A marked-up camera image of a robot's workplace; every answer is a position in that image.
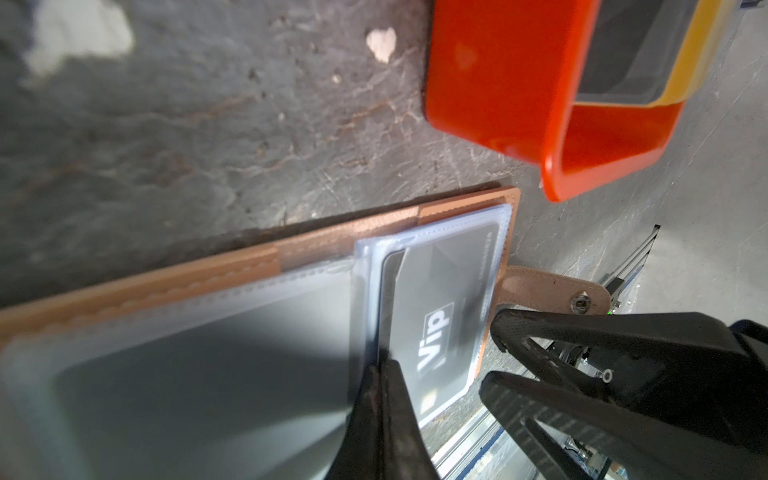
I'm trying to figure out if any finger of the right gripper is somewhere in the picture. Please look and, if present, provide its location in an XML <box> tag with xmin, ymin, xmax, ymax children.
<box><xmin>480</xmin><ymin>371</ymin><xmax>767</xmax><ymax>479</ymax></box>
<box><xmin>491</xmin><ymin>308</ymin><xmax>767</xmax><ymax>444</ymax></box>

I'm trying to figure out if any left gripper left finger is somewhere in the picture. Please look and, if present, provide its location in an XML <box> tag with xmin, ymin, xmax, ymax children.
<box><xmin>326</xmin><ymin>366</ymin><xmax>381</xmax><ymax>480</ymax></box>

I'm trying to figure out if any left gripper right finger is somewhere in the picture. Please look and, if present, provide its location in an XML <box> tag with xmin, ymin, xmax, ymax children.
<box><xmin>381</xmin><ymin>360</ymin><xmax>439</xmax><ymax>479</ymax></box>

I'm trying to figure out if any tan leather card holder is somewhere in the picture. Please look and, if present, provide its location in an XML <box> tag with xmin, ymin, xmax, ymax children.
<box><xmin>1</xmin><ymin>187</ymin><xmax>611</xmax><ymax>479</ymax></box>

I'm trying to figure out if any red plastic tray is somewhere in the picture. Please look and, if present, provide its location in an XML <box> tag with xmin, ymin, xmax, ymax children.
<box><xmin>425</xmin><ymin>1</ymin><xmax>690</xmax><ymax>201</ymax></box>

